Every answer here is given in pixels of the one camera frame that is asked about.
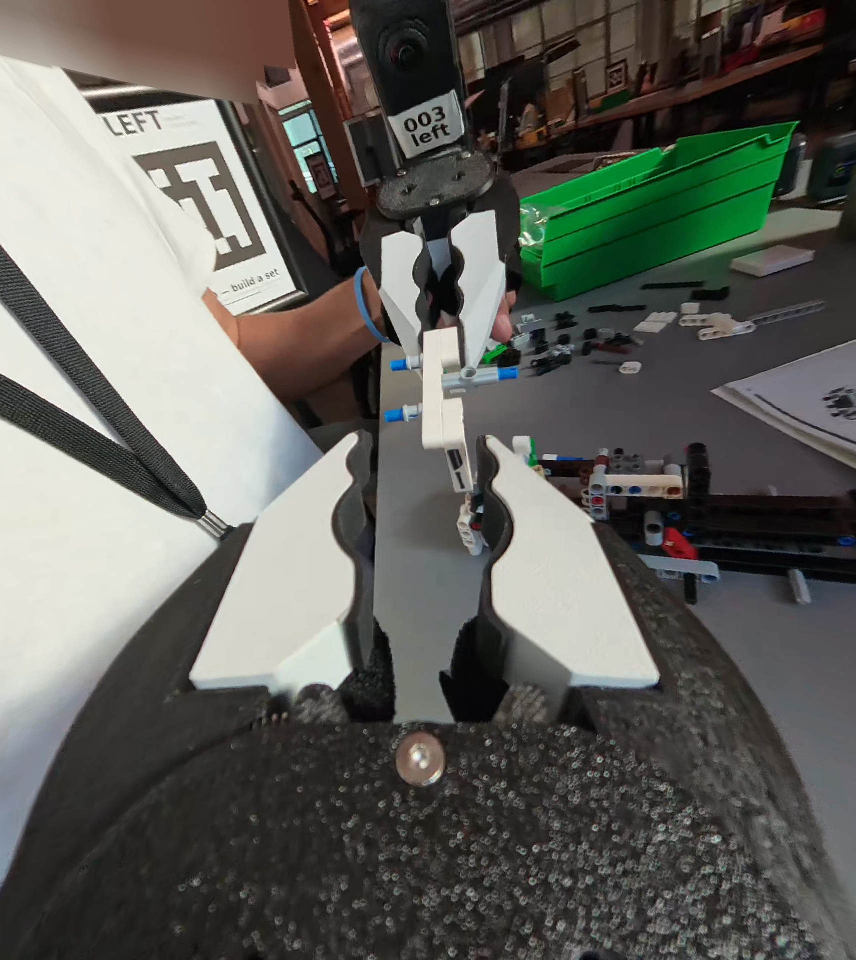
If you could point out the black lego chassis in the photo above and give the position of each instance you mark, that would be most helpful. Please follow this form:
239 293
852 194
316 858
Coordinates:
758 525

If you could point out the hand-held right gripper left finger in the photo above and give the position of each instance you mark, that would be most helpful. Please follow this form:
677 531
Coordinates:
278 585

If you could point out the lego instruction booklet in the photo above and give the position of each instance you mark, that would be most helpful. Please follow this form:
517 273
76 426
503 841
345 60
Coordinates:
825 405

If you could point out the white flat box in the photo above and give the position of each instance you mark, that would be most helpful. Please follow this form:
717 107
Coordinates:
773 260

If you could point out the framed marker sign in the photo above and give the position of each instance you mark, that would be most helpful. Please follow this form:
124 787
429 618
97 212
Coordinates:
202 195

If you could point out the wooden post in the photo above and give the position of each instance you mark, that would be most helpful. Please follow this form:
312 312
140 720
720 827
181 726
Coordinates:
323 75

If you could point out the blue wristband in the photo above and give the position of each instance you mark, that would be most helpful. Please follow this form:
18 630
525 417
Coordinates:
362 315

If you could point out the person's left hand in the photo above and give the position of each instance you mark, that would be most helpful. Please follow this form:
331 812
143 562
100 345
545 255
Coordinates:
504 321

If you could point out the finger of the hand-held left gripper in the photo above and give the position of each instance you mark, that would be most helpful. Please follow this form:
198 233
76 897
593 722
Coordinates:
486 277
398 285

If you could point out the green plastic bin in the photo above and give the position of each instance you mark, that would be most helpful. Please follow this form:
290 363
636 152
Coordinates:
660 202

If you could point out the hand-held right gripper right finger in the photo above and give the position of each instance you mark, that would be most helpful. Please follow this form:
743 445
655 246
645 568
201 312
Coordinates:
570 592

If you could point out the warehouse shelving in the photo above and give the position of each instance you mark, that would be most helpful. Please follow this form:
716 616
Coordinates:
698 67

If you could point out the white lego sub-assembly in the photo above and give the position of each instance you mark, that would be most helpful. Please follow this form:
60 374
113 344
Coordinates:
443 397

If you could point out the dark green container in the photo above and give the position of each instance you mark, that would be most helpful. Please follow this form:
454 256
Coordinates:
833 169

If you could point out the pile of black white lego pieces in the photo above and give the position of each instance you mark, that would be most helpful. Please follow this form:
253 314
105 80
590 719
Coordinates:
593 337

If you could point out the person's left forearm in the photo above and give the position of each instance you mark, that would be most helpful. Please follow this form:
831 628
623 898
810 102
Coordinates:
300 337

